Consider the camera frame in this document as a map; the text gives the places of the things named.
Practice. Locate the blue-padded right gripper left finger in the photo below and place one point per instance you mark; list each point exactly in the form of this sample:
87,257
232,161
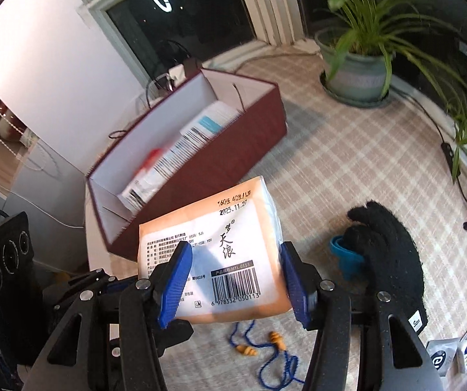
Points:
110,334

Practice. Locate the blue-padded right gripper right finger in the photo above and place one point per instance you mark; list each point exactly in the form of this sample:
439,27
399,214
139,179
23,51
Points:
392,356

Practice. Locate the orange tissue pack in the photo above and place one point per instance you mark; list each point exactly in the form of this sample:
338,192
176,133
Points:
235,237

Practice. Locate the teal blue soft item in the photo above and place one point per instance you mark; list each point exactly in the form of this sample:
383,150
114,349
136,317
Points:
351,265

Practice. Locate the grey sachet black circle logo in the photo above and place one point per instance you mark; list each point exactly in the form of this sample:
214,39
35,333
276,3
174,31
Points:
442,353

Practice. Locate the black knit hat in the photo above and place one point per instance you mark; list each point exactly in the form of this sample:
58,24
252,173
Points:
392,262

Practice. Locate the checked beige rug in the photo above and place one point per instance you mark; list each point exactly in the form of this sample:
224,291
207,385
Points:
333,158

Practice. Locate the dark red storage box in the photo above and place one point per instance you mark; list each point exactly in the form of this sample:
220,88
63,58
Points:
217,166

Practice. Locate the large white plastic package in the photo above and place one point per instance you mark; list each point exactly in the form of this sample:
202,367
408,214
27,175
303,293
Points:
162,163

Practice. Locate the small green spider plant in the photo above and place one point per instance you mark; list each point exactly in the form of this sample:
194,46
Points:
456,108

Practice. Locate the potted spider plant grey pot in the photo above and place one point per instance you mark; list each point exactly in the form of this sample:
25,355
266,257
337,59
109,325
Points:
360,51

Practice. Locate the black camera device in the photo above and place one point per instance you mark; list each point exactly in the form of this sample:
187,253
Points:
16,257

